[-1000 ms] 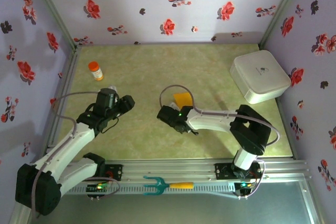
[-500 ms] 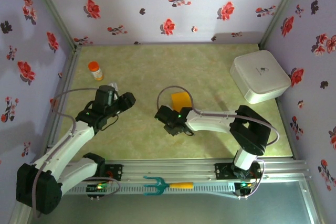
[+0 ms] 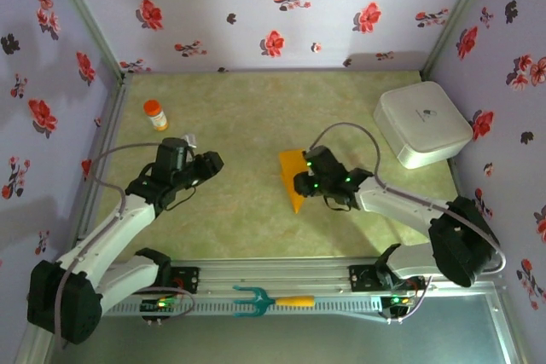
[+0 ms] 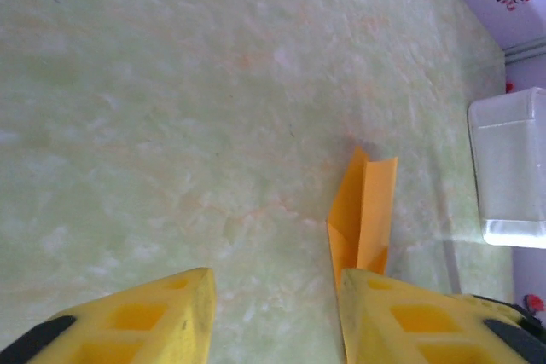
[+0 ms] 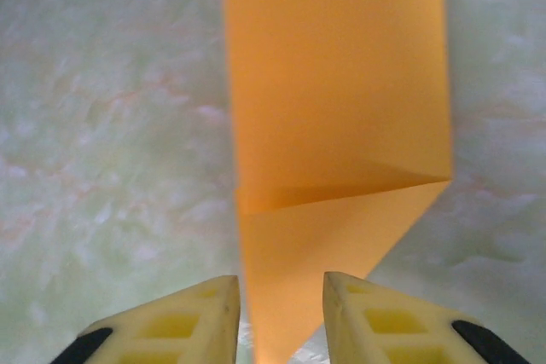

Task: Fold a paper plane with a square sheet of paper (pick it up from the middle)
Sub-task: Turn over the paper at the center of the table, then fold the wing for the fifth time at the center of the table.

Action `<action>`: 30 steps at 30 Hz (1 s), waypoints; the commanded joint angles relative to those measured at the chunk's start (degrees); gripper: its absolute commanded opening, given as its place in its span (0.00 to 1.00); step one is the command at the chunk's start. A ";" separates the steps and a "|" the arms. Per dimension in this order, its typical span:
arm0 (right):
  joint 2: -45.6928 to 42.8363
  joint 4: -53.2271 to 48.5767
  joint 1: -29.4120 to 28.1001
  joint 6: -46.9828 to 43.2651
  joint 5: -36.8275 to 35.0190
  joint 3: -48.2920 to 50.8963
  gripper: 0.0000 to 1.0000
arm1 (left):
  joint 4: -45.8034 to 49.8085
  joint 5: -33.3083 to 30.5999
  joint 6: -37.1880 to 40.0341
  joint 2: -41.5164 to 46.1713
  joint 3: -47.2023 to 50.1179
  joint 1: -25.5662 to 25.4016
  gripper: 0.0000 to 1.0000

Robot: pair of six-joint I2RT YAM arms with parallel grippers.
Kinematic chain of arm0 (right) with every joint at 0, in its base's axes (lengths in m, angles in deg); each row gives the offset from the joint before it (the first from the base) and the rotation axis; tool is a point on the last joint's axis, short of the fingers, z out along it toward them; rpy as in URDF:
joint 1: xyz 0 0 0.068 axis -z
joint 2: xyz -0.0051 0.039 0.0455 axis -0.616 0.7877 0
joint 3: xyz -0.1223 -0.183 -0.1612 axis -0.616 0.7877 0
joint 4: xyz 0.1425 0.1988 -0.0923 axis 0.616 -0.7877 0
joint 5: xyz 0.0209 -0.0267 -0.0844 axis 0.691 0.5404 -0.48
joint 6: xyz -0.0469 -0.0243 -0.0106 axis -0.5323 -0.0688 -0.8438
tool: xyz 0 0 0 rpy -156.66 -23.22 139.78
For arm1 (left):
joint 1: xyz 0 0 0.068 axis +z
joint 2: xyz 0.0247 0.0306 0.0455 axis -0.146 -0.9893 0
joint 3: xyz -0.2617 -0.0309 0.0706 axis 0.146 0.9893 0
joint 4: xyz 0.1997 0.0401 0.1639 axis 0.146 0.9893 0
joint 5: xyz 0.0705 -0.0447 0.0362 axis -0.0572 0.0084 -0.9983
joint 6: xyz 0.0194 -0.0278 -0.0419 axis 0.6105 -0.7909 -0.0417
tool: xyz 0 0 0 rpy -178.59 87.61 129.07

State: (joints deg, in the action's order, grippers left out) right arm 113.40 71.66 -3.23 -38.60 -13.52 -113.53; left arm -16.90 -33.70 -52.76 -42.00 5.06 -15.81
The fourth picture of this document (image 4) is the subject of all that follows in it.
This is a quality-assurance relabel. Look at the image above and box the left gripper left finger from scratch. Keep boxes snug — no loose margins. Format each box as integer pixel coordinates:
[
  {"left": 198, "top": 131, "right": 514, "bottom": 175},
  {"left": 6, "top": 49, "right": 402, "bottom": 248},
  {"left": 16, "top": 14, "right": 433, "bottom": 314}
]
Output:
[{"left": 0, "top": 268, "right": 217, "bottom": 364}]

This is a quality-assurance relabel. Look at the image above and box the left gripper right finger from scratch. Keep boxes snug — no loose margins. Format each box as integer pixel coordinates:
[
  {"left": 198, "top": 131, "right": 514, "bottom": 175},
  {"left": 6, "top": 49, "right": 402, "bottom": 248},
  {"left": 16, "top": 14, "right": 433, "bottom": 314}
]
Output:
[{"left": 339, "top": 269, "right": 546, "bottom": 364}]

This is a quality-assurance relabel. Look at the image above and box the white lidded box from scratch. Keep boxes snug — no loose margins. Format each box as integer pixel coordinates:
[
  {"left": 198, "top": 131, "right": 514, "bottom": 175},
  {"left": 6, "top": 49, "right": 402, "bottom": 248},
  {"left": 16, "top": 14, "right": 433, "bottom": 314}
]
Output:
[{"left": 467, "top": 86, "right": 546, "bottom": 250}]

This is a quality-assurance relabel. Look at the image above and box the aluminium frame post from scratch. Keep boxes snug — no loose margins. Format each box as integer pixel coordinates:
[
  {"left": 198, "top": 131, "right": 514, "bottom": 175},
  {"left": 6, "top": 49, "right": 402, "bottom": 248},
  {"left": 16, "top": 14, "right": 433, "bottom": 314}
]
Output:
[{"left": 502, "top": 36, "right": 546, "bottom": 65}]

